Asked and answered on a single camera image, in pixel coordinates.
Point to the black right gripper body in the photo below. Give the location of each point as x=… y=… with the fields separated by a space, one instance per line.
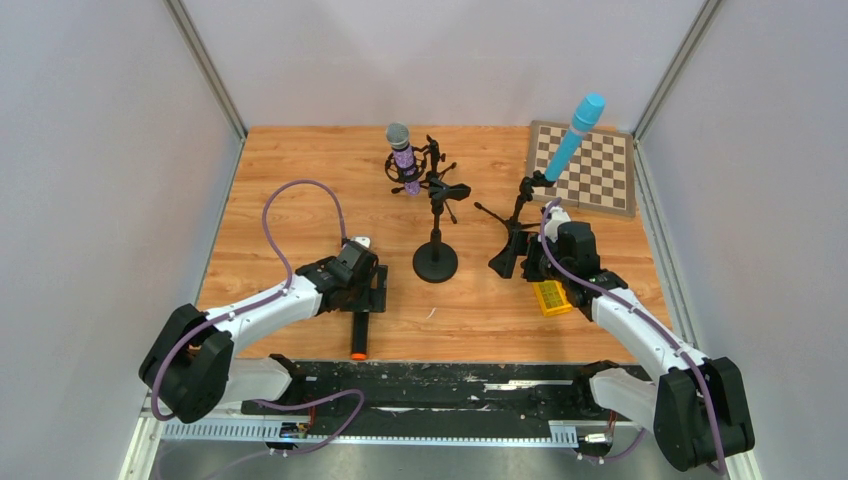
x=525 y=257

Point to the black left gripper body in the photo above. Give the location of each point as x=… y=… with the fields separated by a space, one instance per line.
x=379 y=288

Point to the round base microphone stand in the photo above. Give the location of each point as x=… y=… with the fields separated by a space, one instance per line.
x=436 y=261

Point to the black tripod clip stand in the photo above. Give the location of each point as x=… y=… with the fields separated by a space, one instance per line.
x=526 y=188

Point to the tripod stand with shock mount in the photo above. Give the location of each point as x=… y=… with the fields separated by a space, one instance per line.
x=423 y=169

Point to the purple glitter microphone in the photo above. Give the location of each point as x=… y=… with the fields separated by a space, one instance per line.
x=404 y=156

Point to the blue toy microphone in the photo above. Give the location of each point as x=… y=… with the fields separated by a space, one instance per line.
x=585 y=118

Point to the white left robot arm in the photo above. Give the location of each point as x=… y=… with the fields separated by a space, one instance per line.
x=194 y=364

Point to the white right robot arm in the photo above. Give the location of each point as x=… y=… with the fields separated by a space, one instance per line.
x=695 y=407

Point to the yellow toy brick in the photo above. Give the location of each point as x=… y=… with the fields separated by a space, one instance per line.
x=551 y=298

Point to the wooden chessboard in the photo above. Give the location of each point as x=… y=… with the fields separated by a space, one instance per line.
x=600 y=176

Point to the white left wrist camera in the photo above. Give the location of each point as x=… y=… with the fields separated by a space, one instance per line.
x=364 y=241

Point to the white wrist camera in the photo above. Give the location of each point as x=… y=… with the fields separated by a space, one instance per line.
x=364 y=241
x=554 y=216

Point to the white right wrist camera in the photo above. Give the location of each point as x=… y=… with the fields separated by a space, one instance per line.
x=554 y=216

